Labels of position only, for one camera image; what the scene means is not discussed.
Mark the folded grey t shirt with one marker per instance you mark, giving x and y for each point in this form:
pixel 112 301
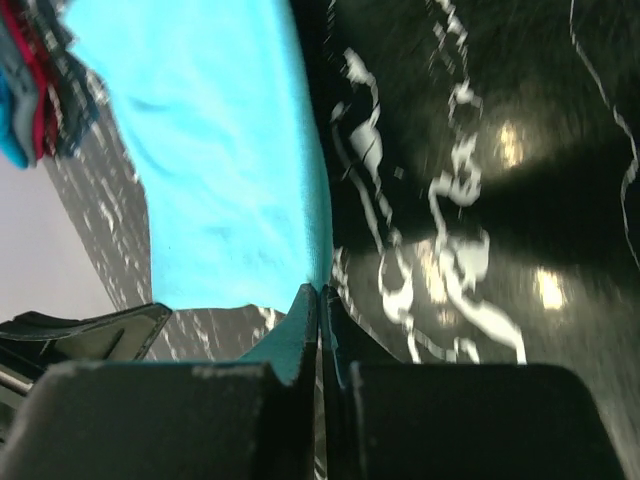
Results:
pixel 24 91

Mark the folded red t shirt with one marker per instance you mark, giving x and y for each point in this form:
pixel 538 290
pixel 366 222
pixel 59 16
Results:
pixel 32 46

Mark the light blue t shirt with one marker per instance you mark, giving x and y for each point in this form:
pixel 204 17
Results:
pixel 212 104

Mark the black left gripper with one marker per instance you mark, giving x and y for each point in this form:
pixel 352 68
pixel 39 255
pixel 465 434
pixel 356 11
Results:
pixel 31 342

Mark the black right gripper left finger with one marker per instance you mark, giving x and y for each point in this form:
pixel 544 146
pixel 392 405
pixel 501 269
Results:
pixel 251 418

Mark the folded blue t shirt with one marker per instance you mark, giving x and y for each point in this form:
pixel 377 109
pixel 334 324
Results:
pixel 9 145

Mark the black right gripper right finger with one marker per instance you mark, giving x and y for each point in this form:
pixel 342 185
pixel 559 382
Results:
pixel 386 419

